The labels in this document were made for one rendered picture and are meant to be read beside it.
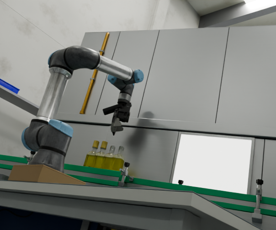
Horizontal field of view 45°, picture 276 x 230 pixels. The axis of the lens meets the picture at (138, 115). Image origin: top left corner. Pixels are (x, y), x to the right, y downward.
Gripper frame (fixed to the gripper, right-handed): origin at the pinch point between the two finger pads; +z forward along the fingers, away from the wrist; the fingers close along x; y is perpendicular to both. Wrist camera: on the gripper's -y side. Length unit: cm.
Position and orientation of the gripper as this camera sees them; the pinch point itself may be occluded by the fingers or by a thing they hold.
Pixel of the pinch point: (112, 131)
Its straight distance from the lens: 194.4
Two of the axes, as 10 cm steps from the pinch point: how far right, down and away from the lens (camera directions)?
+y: 9.7, 1.6, -1.9
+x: 1.0, 4.2, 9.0
